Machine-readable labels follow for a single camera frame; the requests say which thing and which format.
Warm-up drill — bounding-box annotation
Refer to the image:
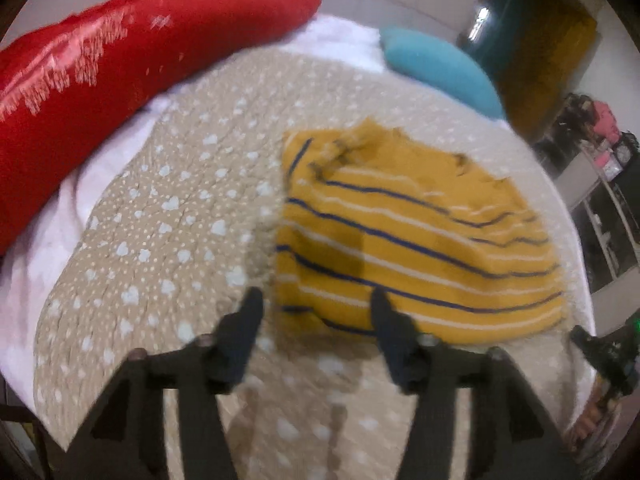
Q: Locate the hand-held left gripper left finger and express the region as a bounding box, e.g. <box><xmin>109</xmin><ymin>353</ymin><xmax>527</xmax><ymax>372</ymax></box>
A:
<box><xmin>64</xmin><ymin>287</ymin><xmax>265</xmax><ymax>480</ymax></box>

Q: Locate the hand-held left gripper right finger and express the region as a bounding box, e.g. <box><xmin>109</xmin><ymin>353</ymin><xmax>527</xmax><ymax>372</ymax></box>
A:
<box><xmin>370</xmin><ymin>287</ymin><xmax>583</xmax><ymax>480</ymax></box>

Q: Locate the yellow striped shirt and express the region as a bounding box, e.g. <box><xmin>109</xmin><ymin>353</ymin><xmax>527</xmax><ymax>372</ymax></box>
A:
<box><xmin>274</xmin><ymin>119</ymin><xmax>568</xmax><ymax>346</ymax></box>

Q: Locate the person's right hand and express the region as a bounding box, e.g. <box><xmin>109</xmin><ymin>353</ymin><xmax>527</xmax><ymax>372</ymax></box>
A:
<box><xmin>565</xmin><ymin>385</ymin><xmax>623</xmax><ymax>456</ymax></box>

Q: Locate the beige heart-print quilt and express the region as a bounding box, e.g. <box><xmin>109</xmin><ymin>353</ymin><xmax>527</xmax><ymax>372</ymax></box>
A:
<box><xmin>34</xmin><ymin>50</ymin><xmax>598</xmax><ymax>480</ymax></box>

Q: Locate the white shelf unit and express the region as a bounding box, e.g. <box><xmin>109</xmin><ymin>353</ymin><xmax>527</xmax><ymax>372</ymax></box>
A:
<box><xmin>535</xmin><ymin>92</ymin><xmax>640</xmax><ymax>291</ymax></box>

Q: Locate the white bed sheet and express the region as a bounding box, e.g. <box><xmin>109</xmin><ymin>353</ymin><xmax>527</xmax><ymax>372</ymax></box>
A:
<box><xmin>0</xmin><ymin>14</ymin><xmax>383</xmax><ymax>401</ymax></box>

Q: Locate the teal pillow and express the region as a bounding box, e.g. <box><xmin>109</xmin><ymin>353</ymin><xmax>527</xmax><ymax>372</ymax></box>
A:
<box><xmin>379</xmin><ymin>27</ymin><xmax>505</xmax><ymax>120</ymax></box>

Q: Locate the red embroidered pillow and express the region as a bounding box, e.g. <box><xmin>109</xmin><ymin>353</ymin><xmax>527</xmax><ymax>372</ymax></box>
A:
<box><xmin>0</xmin><ymin>0</ymin><xmax>322</xmax><ymax>256</ymax></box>

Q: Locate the dark wooden door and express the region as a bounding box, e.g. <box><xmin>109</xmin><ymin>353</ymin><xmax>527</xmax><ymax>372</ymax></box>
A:
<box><xmin>460</xmin><ymin>0</ymin><xmax>598</xmax><ymax>141</ymax></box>

